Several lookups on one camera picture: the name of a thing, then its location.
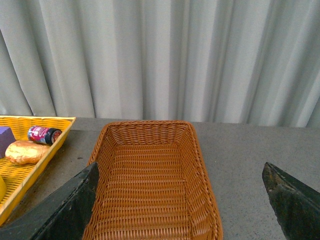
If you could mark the toy bread loaf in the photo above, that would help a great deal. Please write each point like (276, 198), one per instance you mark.
(23, 152)

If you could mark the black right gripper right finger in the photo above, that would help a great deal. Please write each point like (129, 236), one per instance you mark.
(295, 204)

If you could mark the yellow wicker basket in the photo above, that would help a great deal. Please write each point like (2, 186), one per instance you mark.
(19, 178)

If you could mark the purple foam block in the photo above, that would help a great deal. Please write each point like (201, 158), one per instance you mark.
(6, 138)

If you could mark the brown wicker basket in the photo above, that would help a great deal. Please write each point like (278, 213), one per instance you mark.
(153, 184)

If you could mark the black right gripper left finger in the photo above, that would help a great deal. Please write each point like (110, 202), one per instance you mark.
(63, 215)

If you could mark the yellow object at edge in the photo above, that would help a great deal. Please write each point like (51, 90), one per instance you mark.
(3, 188)

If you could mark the grey curtain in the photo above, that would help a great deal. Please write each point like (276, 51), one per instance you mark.
(224, 61)

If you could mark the red labelled jar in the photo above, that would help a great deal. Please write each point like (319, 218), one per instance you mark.
(43, 135)

